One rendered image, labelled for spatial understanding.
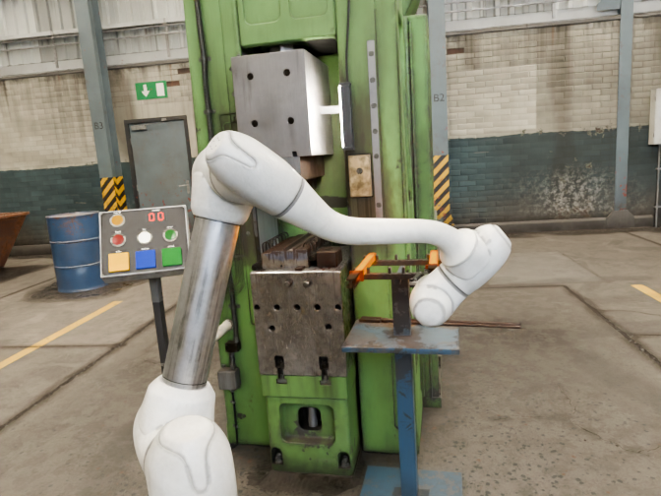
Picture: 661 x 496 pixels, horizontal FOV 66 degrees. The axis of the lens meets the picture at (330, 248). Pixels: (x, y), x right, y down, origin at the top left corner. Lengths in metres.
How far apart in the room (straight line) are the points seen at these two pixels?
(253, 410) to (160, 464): 1.56
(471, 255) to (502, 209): 6.96
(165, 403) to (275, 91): 1.30
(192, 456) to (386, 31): 1.69
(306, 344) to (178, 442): 1.17
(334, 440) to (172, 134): 7.02
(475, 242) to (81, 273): 5.71
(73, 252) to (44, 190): 3.52
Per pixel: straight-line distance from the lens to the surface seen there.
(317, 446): 2.33
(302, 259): 2.08
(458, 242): 1.19
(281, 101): 2.06
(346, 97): 2.11
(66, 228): 6.48
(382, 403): 2.39
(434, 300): 1.20
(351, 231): 1.09
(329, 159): 2.50
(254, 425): 2.61
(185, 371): 1.18
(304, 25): 2.22
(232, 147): 0.98
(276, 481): 2.41
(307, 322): 2.09
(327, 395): 2.20
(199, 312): 1.15
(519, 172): 8.15
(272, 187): 0.98
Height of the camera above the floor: 1.36
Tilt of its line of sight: 10 degrees down
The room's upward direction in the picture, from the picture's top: 4 degrees counter-clockwise
